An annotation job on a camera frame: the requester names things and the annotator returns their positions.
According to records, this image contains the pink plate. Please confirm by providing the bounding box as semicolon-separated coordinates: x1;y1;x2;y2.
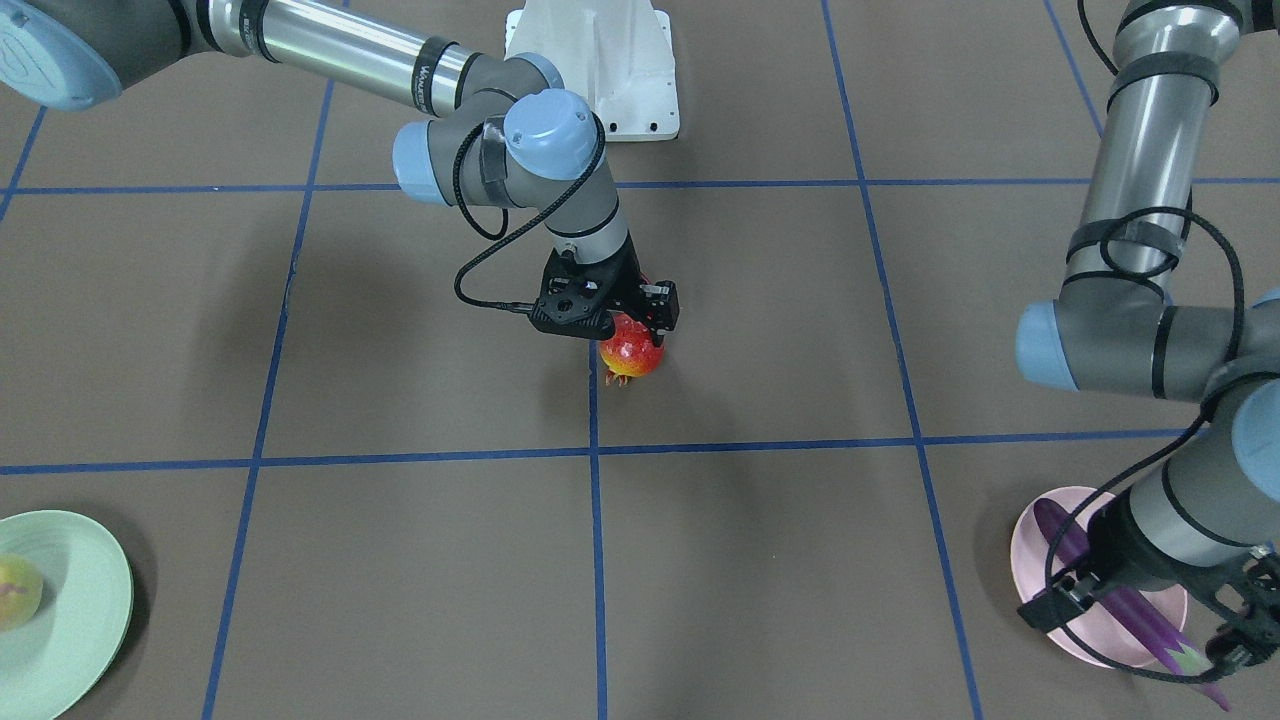
1010;486;1189;670

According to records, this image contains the yellow pink peach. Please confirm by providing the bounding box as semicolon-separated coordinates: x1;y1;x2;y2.
1;553;44;633

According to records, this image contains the green plate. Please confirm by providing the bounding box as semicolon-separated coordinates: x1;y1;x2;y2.
1;510;134;719

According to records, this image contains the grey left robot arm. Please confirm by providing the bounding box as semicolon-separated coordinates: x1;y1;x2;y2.
1016;1;1277;685

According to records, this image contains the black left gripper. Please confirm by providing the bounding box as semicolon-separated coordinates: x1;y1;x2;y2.
1018;553;1277;678

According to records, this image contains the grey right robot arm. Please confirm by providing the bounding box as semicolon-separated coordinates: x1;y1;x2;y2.
3;1;678;346

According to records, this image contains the brown table mat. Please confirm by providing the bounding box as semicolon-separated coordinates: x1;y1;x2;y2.
3;1;1222;719

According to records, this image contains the purple eggplant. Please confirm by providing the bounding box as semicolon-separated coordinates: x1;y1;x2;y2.
1032;498;1212;676

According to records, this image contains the red pomegranate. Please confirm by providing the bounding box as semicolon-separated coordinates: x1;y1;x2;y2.
598;313;666;386

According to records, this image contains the white mount plate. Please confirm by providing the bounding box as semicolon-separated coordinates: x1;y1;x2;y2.
504;1;681;142

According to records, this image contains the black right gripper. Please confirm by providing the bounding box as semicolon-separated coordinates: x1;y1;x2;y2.
529;245;680;346

